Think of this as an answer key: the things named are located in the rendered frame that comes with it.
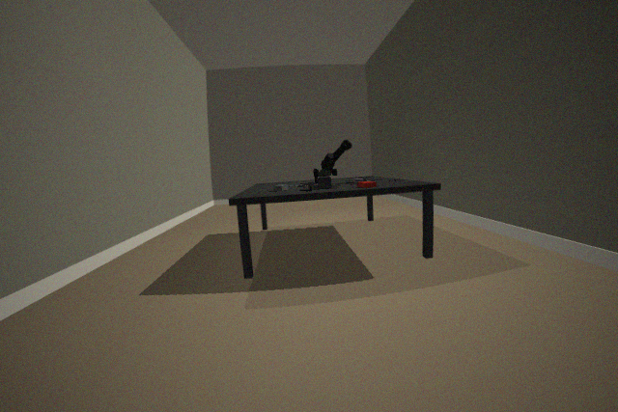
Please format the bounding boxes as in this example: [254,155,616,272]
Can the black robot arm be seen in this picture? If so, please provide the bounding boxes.
[321,139,352,171]

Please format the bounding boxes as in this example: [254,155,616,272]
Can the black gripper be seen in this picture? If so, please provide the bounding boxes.
[314,169,337,177]

